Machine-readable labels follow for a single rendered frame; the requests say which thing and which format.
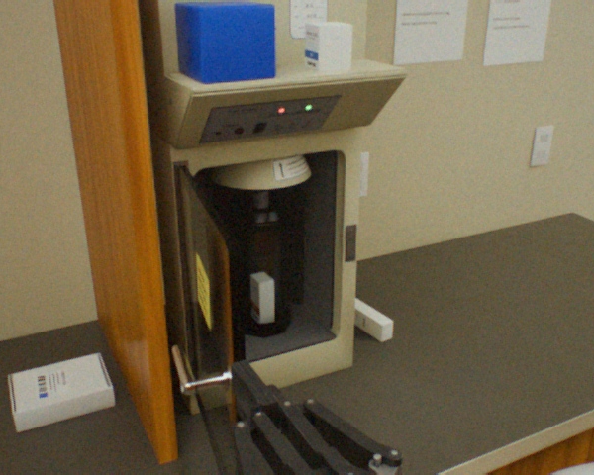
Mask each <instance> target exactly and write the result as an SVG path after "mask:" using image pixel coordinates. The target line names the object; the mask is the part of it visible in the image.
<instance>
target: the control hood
mask: <svg viewBox="0 0 594 475"><path fill-rule="evenodd" d="M407 75H408V70H407V68H404V67H400V66H395V65H391V64H387V63H382V62H378V61H374V60H369V59H353V60H352V61H351V69H344V70H328V71H318V70H315V69H313V68H310V67H307V66H306V65H305V63H297V64H283V65H275V77H274V78H267V79H256V80H244V81H232V82H220V83H208V84H204V83H201V82H199V81H197V80H195V79H193V78H191V77H188V76H186V75H184V74H182V73H180V72H175V73H166V75H165V76H164V78H165V91H166V103H167V116H168V127H169V140H170V144H171V145H172V146H174V147H175V148H185V147H192V146H200V145H208V144H216V143H231V142H239V141H247V140H255V139H263V138H271V137H279V136H287V135H295V134H305V133H313V132H320V131H328V130H336V129H344V128H352V127H360V126H368V125H371V124H372V122H373V121H374V120H375V118H376V117H377V116H378V114H379V113H380V112H381V110H382V109H383V108H384V106H385V105H386V104H387V102H388V101H389V100H390V98H391V97H392V96H393V94H394V93H395V92H396V90H397V89H398V88H399V86H400V85H401V84H402V83H403V81H404V80H405V79H406V77H407ZM335 95H342V97H341V98H340V100H339V102H338V103H337V105H336V106H335V108H334V109H333V111H332V112H331V114H330V116H329V117H328V119H327V120H326V122H325V123H324V125H323V126H322V127H321V128H320V129H318V130H309V131H300V132H292V133H284V134H276V135H268V136H259V137H251V138H243V139H235V140H227V141H219V142H203V143H199V141H200V138H201V136H202V133H203V130H204V127H205V124H206V121H207V119H208V116H209V113H210V110H211V108H214V107H224V106H234V105H243V104H253V103H264V102H274V101H284V100H294V99H305V98H315V97H325V96H335Z"/></svg>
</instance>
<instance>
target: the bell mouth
mask: <svg viewBox="0 0 594 475"><path fill-rule="evenodd" d="M311 174H312V170H311V167H310V165H309V163H308V161H307V159H306V156H305V154H296V155H289V156H282V157H275V158H269V159H262V160H254V161H247V162H240V163H233V164H226V165H218V166H211V167H210V168H209V170H208V178H209V179H210V180H211V181H213V182H214V183H216V184H218V185H221V186H224V187H228V188H234V189H241V190H272V189H280V188H286V187H290V186H294V185H297V184H300V183H303V182H305V181H306V179H308V178H309V177H310V176H311Z"/></svg>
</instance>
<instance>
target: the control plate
mask: <svg viewBox="0 0 594 475"><path fill-rule="evenodd" d="M341 97H342V95H335V96H325V97H315V98H305V99H294V100H284V101H274V102H264V103H253V104H243V105H234V106H224V107H214V108H211V110H210V113H209V116H208V119H207V121H206V124H205V127H204V130H203V133H202V136H201V138H200V141H199V143H210V142H219V141H227V140H235V139H243V138H251V137H259V136H268V135H276V134H284V133H292V132H300V131H309V130H318V129H320V128H321V127H322V126H323V125H324V123H325V122H326V120H327V119H328V117H329V116H330V114H331V112H332V111H333V109H334V108H335V106H336V105H337V103H338V102H339V100H340V98H341ZM308 105H313V107H312V108H311V109H308V110H307V109H306V107H307V106H308ZM279 108H284V111H283V112H277V110H278V109H279ZM307 120H312V122H311V124H310V125H308V123H306V121H307ZM293 121H295V122H296V124H295V126H294V127H293V126H292V125H290V123H291V122H293ZM265 122H267V124H266V126H265V128H264V129H263V131H262V132H259V133H253V132H252V131H253V129H254V127H255V125H256V123H265ZM277 123H281V125H280V128H277V127H275V124H277ZM238 127H242V128H244V131H243V132H242V133H240V134H235V133H234V129H235V128H238ZM218 130H220V131H222V132H221V133H220V134H218V135H215V134H214V133H215V132H216V131H218Z"/></svg>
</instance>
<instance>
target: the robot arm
mask: <svg viewBox="0 0 594 475"><path fill-rule="evenodd" d="M231 382H232V391H233V393H234V394H235V396H236V408H237V414H238V415H239V417H240V418H241V419H242V422H236V423H234V424H233V436H234V452H235V457H236V460H237V465H238V469H239V474H240V475H260V471H259V467H258V464H257V460H256V456H255V452H254V448H253V444H255V446H256V447H257V449H258V450H259V452H260V453H261V455H262V456H263V458H264V459H265V461H266V462H267V464H268V465H269V467H270V468H271V470H272V471H273V473H274V474H275V475H402V464H403V453H402V451H400V450H399V449H396V448H393V447H390V446H388V445H385V444H382V443H379V442H376V441H375V440H374V439H372V438H371V437H369V436H368V435H366V434H365V433H363V432H362V431H361V430H359V429H358V428H356V427H354V426H353V425H351V424H350V423H349V422H347V421H346V420H344V419H343V418H341V417H340V416H338V415H337V414H336V413H334V412H333V411H331V410H329V409H328V408H327V407H325V406H324V405H323V404H321V403H320V402H318V401H317V400H315V399H306V400H305V401H304V404H298V405H295V404H294V403H293V402H291V401H287V400H286V398H285V397H284V396H283V395H282V393H281V392H280V391H279V390H278V388H277V387H276V386H274V385H272V384H270V385H267V386H266V385H265V384H264V383H263V382H262V380H261V379H260V378H259V376H258V375H257V374H256V373H255V371H254V370H253V369H252V368H251V366H250V365H249V364H248V362H247V361H246V360H242V361H239V362H235V363H232V364H231ZM318 420H319V421H318ZM279 424H280V432H279V431H278V430H279ZM282 434H283V435H284V436H286V438H287V439H288V440H289V442H290V443H291V445H292V446H293V447H294V449H295V450H296V451H297V453H298V454H299V455H301V457H302V458H298V457H297V455H296V454H295V453H294V451H293V450H292V449H291V447H290V446H289V445H288V443H287V442H286V441H285V439H284V438H283V436H282ZM345 459H346V460H347V461H348V462H350V463H351V464H352V465H354V466H352V465H350V464H348V463H347V462H346V461H345ZM550 475H594V463H589V464H584V465H579V466H575V467H571V468H567V469H564V470H561V471H558V472H555V473H552V474H550Z"/></svg>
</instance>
